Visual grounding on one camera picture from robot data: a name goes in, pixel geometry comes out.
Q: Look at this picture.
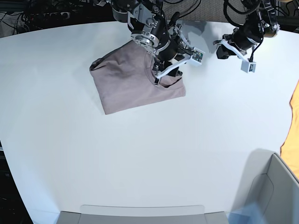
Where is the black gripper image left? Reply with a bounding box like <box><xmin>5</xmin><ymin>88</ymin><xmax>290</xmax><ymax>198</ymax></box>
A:
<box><xmin>154</xmin><ymin>35</ymin><xmax>186</xmax><ymax>77</ymax></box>

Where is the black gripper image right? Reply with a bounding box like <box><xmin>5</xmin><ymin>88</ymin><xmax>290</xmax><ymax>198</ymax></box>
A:
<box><xmin>216</xmin><ymin>24</ymin><xmax>263</xmax><ymax>59</ymax></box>

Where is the mauve pink T-shirt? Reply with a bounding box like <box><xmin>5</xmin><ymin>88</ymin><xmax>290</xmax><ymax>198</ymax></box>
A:
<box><xmin>89</xmin><ymin>41</ymin><xmax>186</xmax><ymax>115</ymax></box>

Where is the orange cloth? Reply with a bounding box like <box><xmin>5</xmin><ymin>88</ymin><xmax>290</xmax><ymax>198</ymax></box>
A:
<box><xmin>280</xmin><ymin>83</ymin><xmax>299</xmax><ymax>178</ymax></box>

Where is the grey plastic bin right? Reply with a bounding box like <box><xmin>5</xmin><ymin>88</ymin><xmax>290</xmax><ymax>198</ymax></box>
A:
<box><xmin>244</xmin><ymin>154</ymin><xmax>299</xmax><ymax>224</ymax></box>

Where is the blue cloth in bin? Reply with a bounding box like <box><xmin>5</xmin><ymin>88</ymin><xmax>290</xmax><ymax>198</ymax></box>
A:
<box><xmin>228</xmin><ymin>203</ymin><xmax>267</xmax><ymax>224</ymax></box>

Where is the grey tray bottom edge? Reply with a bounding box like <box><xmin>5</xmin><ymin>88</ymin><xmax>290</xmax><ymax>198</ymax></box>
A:
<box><xmin>57</xmin><ymin>205</ymin><xmax>228</xmax><ymax>224</ymax></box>

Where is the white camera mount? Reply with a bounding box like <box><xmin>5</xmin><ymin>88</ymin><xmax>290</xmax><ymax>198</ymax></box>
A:
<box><xmin>213</xmin><ymin>39</ymin><xmax>256</xmax><ymax>73</ymax></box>
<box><xmin>153</xmin><ymin>24</ymin><xmax>205</xmax><ymax>85</ymax></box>

